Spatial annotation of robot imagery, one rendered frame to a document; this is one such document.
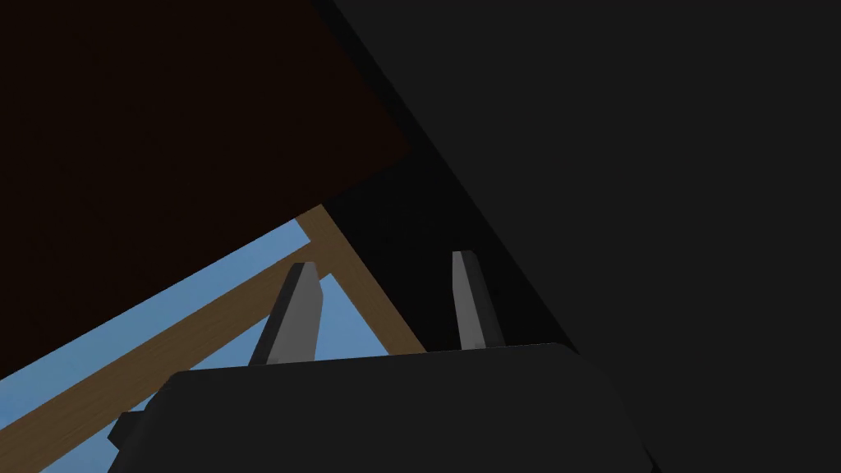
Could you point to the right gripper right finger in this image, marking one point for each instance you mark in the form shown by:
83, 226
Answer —
470, 309

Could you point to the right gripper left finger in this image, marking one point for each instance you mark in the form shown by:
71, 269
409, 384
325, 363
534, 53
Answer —
297, 322

